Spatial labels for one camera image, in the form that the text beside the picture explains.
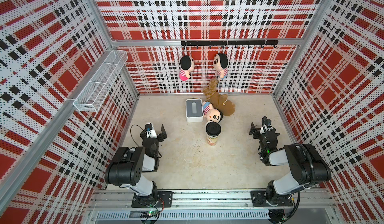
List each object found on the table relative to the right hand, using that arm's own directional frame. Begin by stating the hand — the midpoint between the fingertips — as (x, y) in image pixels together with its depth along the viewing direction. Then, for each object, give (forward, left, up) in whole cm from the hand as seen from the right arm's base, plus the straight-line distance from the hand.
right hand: (261, 123), depth 92 cm
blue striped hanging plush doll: (+29, +26, +25) cm, 46 cm away
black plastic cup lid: (-9, +31, +9) cm, 34 cm away
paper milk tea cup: (-11, +31, -1) cm, 33 cm away
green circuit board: (-46, +63, -7) cm, 78 cm away
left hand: (-2, +65, +1) cm, 65 cm away
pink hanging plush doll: (+32, +47, +22) cm, 61 cm away
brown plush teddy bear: (+18, +26, +2) cm, 31 cm away
